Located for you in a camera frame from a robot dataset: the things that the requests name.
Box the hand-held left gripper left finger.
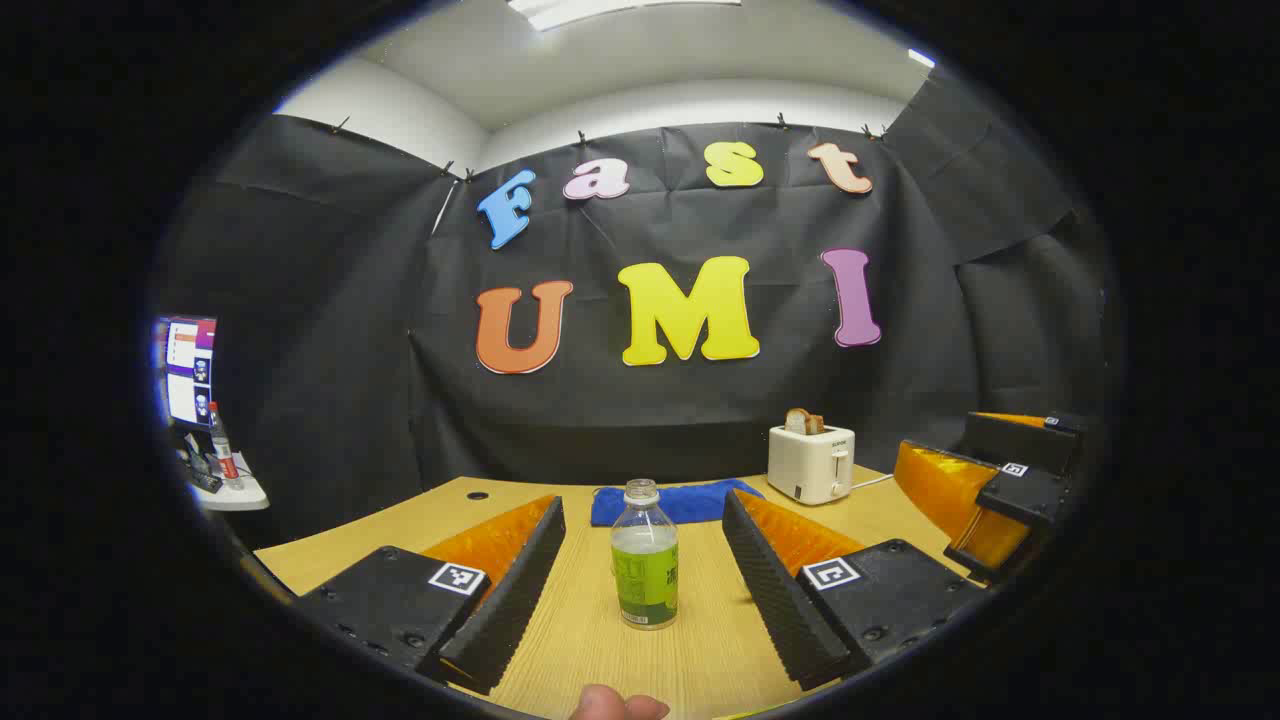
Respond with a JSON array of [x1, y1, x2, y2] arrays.
[[294, 494, 568, 696]]

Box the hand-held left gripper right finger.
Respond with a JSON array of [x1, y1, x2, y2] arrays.
[[721, 488, 990, 693]]

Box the clear green-label water bottle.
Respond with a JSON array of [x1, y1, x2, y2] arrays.
[[610, 478, 681, 631]]

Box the red-label plastic bottle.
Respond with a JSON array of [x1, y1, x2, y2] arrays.
[[207, 402, 244, 491]]

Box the blue towel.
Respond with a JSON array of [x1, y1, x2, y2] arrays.
[[590, 478, 766, 528]]

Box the white toaster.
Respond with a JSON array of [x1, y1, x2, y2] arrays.
[[767, 424, 857, 506]]

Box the white side table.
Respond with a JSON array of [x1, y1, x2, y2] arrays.
[[178, 448, 271, 513]]

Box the black backdrop cloth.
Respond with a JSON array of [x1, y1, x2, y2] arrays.
[[150, 85, 1116, 551]]

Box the computer monitor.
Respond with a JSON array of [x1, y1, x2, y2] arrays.
[[152, 315, 218, 429]]

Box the ceiling light panel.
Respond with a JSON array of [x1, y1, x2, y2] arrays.
[[508, 0, 743, 31]]

